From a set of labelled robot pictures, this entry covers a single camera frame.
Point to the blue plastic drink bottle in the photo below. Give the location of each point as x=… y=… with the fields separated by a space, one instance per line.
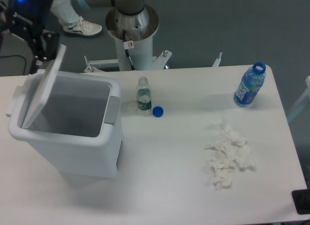
x=251 y=82

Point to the white frame at right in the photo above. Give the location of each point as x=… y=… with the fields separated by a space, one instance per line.
x=300 y=104

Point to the blue bottle cap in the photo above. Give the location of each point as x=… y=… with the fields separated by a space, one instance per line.
x=157 y=111

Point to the white sneaker shoe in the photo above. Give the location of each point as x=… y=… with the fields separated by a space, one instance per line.
x=84 y=29

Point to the black device at edge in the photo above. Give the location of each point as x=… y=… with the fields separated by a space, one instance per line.
x=301 y=200

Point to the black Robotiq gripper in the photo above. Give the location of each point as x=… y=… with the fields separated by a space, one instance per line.
x=27 y=20

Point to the crumpled white tissue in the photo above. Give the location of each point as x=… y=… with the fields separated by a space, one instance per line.
x=222 y=178
x=235 y=150

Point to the crumpled white tissue lower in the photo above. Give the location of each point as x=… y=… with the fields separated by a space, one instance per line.
x=222 y=178

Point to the white plastic trash can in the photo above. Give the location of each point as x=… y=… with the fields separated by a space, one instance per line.
x=78 y=126

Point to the clear bottle green label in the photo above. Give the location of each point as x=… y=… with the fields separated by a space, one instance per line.
x=143 y=96

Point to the light blue trouser leg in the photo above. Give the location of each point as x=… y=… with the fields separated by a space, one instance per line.
x=65 y=13

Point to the white trash can lid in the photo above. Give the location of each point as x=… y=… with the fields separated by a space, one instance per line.
x=44 y=88

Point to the crumpled white tissue upper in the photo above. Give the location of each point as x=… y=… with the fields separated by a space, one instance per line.
x=235 y=150

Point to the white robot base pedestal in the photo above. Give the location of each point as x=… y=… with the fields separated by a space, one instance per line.
x=133 y=38

